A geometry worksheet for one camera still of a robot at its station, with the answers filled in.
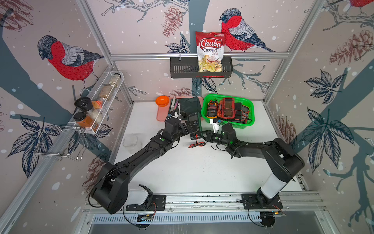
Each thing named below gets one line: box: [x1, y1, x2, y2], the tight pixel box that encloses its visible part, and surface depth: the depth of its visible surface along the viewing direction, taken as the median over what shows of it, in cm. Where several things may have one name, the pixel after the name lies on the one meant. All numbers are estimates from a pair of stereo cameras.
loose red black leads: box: [188, 137, 206, 149], surface depth 87 cm
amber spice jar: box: [73, 111, 95, 128], surface depth 62 cm
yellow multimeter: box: [206, 99, 218, 119], surface depth 106 cm
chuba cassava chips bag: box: [195, 31, 226, 73], surface depth 85 cm
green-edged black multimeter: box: [187, 112, 203, 141], surface depth 89 cm
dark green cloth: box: [175, 96, 202, 121], surface depth 120 cm
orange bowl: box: [155, 95, 170, 108], surface depth 119 cm
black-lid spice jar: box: [74, 96, 94, 112], surface depth 64 cm
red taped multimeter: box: [222, 97, 236, 119], surface depth 100 cm
